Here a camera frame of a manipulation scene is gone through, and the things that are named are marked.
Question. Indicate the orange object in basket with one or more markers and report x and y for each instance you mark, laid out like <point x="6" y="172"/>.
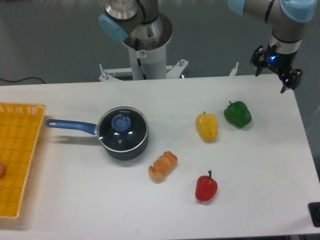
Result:
<point x="2" y="169"/>

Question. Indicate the yellow woven basket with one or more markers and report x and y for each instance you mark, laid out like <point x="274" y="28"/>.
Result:
<point x="20" y="125"/>

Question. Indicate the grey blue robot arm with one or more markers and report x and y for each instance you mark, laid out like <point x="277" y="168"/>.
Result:
<point x="288" y="18"/>

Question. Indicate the black device at table edge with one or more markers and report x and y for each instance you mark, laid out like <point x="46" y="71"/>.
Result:
<point x="314" y="210"/>

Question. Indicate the white metal base frame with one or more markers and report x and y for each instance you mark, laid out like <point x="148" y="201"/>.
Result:
<point x="125" y="74"/>

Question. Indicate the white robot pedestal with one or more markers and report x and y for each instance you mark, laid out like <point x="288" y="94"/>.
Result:
<point x="147" y="49"/>

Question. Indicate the dark blue saucepan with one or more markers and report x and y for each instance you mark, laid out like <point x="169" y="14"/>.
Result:
<point x="91" y="128"/>

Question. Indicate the toasted bread pastry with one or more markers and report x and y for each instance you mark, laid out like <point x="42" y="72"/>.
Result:
<point x="162" y="166"/>

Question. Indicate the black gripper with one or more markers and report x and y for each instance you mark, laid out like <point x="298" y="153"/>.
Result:
<point x="278" y="58"/>

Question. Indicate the green bell pepper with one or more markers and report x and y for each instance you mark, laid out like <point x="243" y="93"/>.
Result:
<point x="238" y="114"/>

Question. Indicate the red bell pepper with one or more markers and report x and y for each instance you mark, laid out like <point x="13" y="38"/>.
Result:
<point x="206" y="187"/>

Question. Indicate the yellow bell pepper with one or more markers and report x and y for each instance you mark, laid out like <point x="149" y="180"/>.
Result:
<point x="207" y="126"/>

